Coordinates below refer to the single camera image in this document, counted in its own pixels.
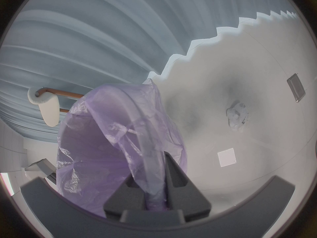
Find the purple plastic bag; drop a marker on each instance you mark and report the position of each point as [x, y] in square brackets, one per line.
[99, 142]

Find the white trash bin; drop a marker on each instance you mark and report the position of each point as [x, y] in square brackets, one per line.
[146, 132]

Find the crumpled white paper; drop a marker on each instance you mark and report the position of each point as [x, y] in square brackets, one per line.
[237, 118]

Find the pale blue curtain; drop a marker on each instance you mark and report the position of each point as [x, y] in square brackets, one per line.
[99, 33]

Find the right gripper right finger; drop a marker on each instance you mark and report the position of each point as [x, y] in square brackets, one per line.
[183, 192]

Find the white cushioned wooden chair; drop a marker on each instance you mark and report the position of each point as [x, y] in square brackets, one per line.
[50, 110]

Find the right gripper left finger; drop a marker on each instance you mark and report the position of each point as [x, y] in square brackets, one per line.
[123, 199]

